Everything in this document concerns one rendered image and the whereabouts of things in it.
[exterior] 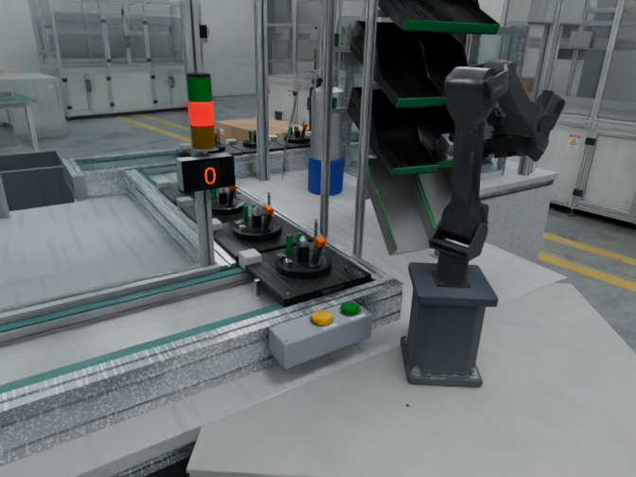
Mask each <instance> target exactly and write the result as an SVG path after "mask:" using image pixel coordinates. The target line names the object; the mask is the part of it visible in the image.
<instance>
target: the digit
mask: <svg viewBox="0 0 636 477"><path fill-rule="evenodd" d="M199 174H200V187H201V188H208V187H214V186H221V175H220V160H215V161H206V162H199Z"/></svg>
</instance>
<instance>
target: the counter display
mask: <svg viewBox="0 0 636 477"><path fill-rule="evenodd" d="M215 160H220V175H221V186H214V187H208V188H201V187H200V174H199V162H206V161H215ZM181 163H182V173H183V184H184V193H189V192H196V191H203V190H208V189H215V188H222V187H228V186H235V185H236V181H235V160H234V155H233V156H224V157H216V158H207V159H199V160H190V161H182V162H181Z"/></svg>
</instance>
